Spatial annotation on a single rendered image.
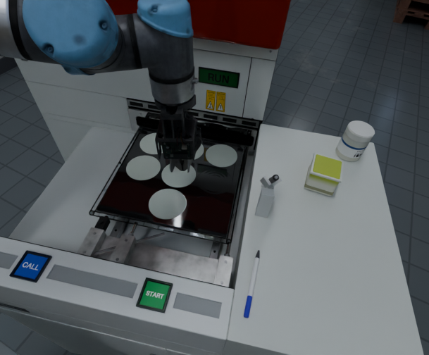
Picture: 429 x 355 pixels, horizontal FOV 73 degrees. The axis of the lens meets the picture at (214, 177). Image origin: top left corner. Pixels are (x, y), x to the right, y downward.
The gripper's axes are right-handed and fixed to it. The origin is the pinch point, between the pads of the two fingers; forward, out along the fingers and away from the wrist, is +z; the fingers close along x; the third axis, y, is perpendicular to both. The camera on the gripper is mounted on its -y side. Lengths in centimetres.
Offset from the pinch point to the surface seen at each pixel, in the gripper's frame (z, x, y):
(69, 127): 23, -49, -39
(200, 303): 9.1, 5.5, 28.5
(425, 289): 109, 124, -14
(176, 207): 14.2, -2.5, 2.5
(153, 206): 13.9, -8.6, 2.6
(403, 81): 110, 203, -234
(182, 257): 16.4, 0.3, 15.6
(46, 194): 20.4, -43.0, -5.2
